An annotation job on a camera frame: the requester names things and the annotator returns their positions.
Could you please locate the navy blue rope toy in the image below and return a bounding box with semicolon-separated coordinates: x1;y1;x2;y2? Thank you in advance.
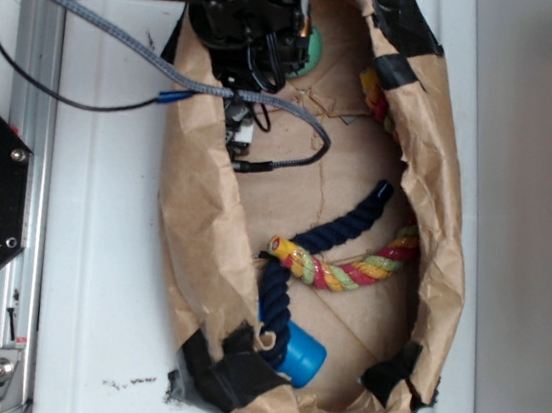
258;180;394;370

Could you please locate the blue plastic toy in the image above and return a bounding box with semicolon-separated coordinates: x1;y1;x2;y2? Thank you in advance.
260;319;327;389

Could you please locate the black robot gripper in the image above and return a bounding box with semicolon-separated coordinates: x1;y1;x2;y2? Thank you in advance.
170;0;317;170

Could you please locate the multicolour twisted rope toy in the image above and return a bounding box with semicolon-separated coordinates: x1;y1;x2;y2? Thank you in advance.
264;56;440;303

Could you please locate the thin black cable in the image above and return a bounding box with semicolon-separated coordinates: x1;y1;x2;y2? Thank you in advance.
0;10;202;124

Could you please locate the white plastic lid tray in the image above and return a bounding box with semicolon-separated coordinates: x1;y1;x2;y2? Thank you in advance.
32;0;478;413

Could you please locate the aluminium extrusion rail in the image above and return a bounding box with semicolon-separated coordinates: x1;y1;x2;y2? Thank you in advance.
0;0;84;413

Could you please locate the brown paper bag bin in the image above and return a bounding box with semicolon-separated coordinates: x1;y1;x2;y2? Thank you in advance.
159;0;465;413

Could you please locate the green rubber ball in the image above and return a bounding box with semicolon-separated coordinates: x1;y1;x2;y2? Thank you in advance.
287;26;323;79

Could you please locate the grey braided cable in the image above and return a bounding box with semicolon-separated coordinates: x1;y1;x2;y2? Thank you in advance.
0;0;351;185

